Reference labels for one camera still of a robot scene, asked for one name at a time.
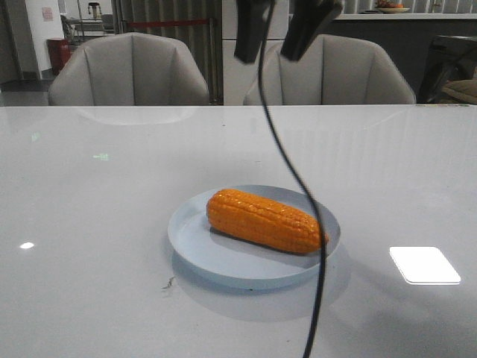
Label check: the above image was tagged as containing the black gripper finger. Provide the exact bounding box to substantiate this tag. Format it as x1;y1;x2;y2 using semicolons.
234;0;275;63
280;0;343;61

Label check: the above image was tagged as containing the orange corn cob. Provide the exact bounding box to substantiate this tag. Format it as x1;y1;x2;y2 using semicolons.
206;189;329;254

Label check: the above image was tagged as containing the light blue round plate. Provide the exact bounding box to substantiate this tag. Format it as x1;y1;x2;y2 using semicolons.
168;189;320;290

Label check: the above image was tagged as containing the white tall cabinet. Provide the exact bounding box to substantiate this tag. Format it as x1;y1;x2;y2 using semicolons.
222;1;290;106

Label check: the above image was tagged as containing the right grey upholstered chair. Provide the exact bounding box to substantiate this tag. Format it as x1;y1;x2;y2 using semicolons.
263;34;416;105

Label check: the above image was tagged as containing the grey upholstered chair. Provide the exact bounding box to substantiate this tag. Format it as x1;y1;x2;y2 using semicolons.
48;32;209;106
263;34;416;105

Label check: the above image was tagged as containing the fruit bowl on counter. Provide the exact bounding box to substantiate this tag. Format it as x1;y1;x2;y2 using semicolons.
375;0;409;14

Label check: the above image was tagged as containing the dark grey counter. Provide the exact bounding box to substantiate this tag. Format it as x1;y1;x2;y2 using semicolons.
315;20;476;104

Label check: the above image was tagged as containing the red barrier belt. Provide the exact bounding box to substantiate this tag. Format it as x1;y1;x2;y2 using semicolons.
125;19;209;28

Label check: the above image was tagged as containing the left grey upholstered chair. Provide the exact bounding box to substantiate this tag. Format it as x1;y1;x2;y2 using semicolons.
48;32;209;106

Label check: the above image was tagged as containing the red trash bin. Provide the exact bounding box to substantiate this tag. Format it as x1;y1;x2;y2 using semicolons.
47;38;72;75

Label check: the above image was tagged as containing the black cable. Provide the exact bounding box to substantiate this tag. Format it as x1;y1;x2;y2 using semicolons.
257;0;329;358

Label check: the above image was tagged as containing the pink wall notice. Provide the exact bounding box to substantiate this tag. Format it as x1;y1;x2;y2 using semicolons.
41;7;53;22

